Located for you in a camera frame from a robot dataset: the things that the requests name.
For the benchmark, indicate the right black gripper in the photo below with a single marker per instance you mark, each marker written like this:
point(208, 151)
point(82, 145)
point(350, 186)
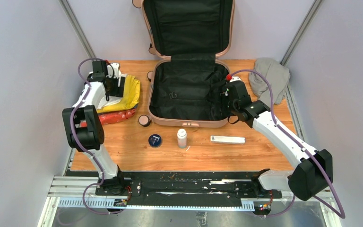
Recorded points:
point(225, 95)

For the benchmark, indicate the red white tie-dye jeans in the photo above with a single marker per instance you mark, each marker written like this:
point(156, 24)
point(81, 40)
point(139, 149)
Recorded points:
point(115, 116)

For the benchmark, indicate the pink open suitcase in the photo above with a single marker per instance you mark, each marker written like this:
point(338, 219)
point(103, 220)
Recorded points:
point(187, 86)

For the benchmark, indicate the white small bottle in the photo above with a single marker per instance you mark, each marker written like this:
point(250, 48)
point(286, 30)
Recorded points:
point(182, 138)

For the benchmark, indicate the round navy tin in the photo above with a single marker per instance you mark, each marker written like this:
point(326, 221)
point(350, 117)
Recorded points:
point(155, 140)

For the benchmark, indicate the aluminium frame rail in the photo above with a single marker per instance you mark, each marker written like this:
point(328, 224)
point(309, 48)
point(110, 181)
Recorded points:
point(66, 205)

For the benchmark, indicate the yellow garment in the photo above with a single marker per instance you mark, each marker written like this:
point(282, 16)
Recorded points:
point(130, 99)

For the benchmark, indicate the white rectangular box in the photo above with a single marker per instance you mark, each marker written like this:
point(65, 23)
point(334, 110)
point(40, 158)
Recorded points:
point(227, 140)

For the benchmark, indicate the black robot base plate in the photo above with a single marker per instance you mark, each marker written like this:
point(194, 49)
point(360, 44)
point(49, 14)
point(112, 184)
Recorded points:
point(188, 190)

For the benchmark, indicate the grey crumpled cloth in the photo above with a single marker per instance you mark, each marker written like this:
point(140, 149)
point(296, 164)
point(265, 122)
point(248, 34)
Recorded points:
point(277, 76)

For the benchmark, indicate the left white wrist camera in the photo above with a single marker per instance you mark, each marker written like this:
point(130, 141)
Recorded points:
point(114, 70)

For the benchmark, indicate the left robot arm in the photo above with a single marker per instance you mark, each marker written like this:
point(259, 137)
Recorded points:
point(83, 128)

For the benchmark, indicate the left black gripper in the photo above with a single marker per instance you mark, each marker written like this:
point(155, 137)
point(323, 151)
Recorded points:
point(118, 91)

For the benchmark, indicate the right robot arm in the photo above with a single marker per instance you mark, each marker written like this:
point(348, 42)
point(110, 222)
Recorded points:
point(313, 169)

